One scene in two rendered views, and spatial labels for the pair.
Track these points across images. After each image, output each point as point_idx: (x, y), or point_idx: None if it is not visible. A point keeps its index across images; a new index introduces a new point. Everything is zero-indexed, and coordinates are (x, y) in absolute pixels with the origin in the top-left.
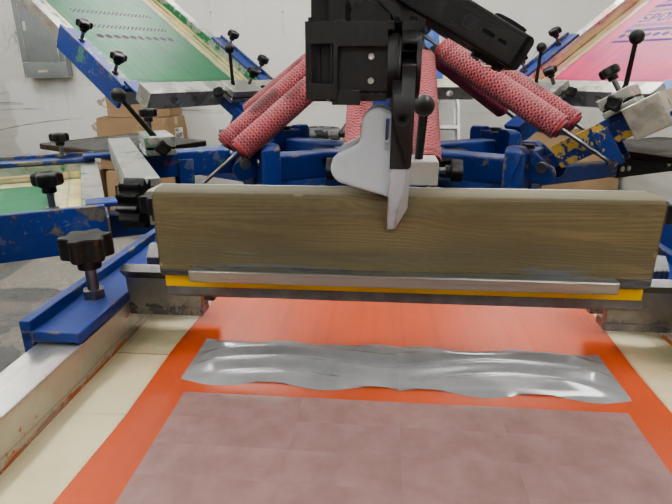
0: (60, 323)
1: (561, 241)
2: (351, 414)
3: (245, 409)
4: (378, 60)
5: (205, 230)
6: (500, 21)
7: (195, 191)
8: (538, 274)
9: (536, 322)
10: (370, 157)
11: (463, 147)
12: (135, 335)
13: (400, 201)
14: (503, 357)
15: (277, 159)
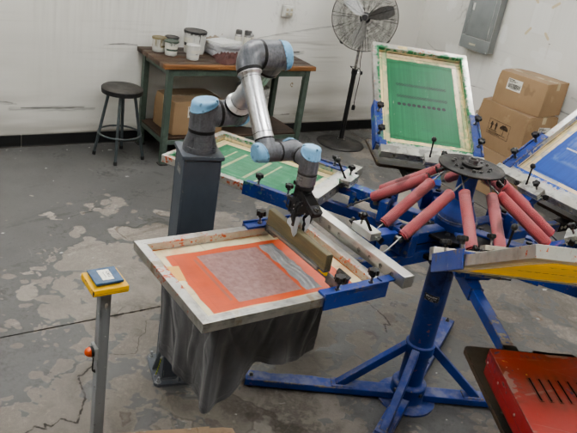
0: (248, 224)
1: (313, 254)
2: (269, 263)
3: (258, 253)
4: (294, 205)
5: (273, 220)
6: (310, 209)
7: (274, 212)
8: (310, 259)
9: None
10: (291, 221)
11: None
12: (264, 234)
13: (292, 231)
14: (305, 275)
15: (385, 206)
